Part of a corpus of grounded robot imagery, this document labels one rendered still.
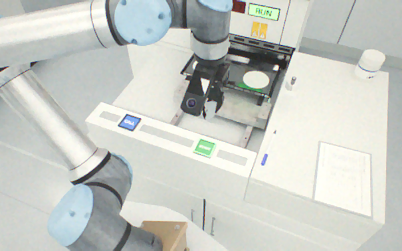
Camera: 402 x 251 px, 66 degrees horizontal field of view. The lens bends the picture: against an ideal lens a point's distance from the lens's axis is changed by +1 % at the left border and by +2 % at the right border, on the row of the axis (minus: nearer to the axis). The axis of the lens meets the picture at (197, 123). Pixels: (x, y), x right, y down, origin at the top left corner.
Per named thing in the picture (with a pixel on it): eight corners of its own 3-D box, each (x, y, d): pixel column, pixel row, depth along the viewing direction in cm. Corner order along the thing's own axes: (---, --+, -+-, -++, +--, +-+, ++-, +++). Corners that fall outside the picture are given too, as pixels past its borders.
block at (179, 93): (183, 83, 122) (182, 78, 120) (190, 86, 122) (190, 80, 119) (174, 97, 118) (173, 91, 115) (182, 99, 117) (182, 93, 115)
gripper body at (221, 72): (229, 82, 78) (234, 42, 69) (218, 105, 73) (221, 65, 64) (201, 74, 80) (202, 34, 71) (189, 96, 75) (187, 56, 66)
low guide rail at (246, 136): (268, 77, 134) (269, 72, 132) (272, 78, 134) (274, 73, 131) (231, 168, 104) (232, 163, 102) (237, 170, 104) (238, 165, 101)
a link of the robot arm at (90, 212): (80, 275, 66) (28, 238, 62) (101, 228, 78) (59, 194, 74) (118, 251, 62) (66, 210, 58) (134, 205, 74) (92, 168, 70)
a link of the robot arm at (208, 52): (222, 48, 60) (184, 38, 62) (220, 66, 64) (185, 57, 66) (234, 28, 65) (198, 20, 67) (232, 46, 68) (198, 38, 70)
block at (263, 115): (262, 106, 114) (263, 101, 112) (270, 109, 114) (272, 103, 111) (256, 121, 110) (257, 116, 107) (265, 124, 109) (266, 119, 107)
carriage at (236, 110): (181, 89, 125) (181, 83, 123) (269, 114, 116) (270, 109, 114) (173, 101, 120) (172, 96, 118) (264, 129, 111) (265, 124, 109)
